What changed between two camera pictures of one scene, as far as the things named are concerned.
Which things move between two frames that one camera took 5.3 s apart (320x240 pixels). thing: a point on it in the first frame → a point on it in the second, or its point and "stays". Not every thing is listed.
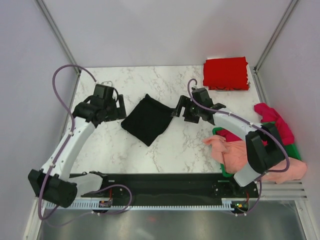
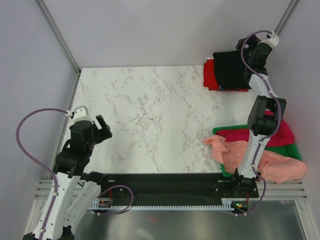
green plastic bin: (291, 151) stays
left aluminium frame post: (56, 30) stays
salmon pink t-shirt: (233, 154) stays
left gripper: (121, 112) → (104, 133)
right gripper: (185, 102) → (240, 43)
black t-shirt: (148, 120) → (230, 71)
